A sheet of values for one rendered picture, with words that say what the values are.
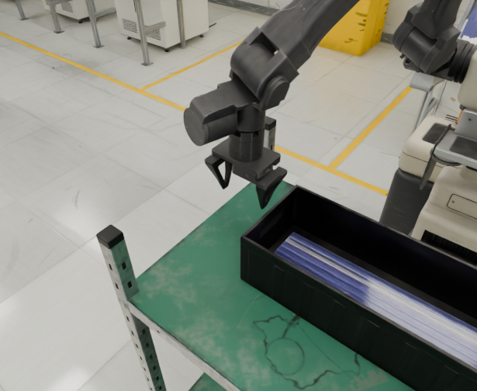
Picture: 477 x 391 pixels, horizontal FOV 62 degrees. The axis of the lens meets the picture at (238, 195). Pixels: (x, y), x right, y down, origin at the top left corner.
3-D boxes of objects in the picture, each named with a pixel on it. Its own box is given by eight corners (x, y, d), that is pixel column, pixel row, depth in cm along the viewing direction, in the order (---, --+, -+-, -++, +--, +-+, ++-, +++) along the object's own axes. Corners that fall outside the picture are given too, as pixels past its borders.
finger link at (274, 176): (263, 223, 67) (267, 180, 61) (230, 205, 71) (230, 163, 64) (285, 202, 71) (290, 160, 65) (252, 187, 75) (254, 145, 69)
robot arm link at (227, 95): (294, 77, 52) (256, 38, 56) (222, 102, 47) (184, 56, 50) (269, 138, 62) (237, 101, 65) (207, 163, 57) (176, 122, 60)
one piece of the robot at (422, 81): (423, 68, 100) (436, 25, 92) (444, 74, 98) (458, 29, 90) (408, 88, 95) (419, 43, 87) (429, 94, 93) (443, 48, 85)
